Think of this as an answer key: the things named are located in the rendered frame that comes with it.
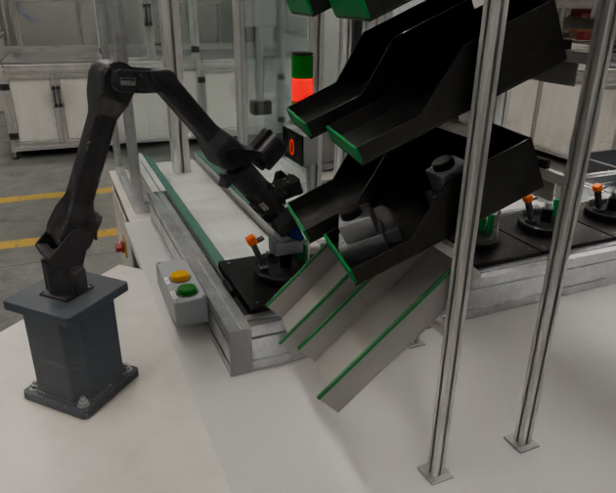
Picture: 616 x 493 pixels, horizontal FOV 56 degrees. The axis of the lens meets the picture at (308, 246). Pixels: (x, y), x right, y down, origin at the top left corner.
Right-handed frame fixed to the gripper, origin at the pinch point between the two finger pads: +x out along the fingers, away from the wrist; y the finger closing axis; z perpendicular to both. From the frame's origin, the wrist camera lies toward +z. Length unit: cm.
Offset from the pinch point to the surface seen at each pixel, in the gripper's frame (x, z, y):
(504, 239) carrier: 45, 38, -2
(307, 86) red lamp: -13.5, 25.0, 16.4
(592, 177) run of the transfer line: 89, 92, 33
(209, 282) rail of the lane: -0.2, -21.0, 5.6
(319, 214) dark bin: -12.8, 3.6, -26.6
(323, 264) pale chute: -1.9, -1.2, -21.9
